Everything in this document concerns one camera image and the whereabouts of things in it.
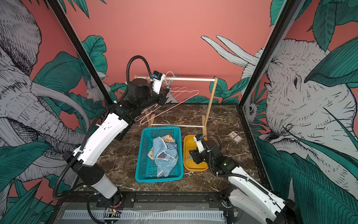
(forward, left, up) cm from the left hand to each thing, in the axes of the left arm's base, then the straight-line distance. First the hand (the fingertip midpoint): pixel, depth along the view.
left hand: (168, 87), depth 67 cm
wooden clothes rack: (+12, -26, -41) cm, 50 cm away
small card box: (-5, -45, -42) cm, 62 cm away
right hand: (-19, -12, -29) cm, 37 cm away
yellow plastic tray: (-11, -12, -40) cm, 43 cm away
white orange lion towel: (-6, +3, -39) cm, 39 cm away
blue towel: (-20, +4, -35) cm, 41 cm away
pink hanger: (+14, -4, -19) cm, 24 cm away
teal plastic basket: (-26, +16, -43) cm, 53 cm away
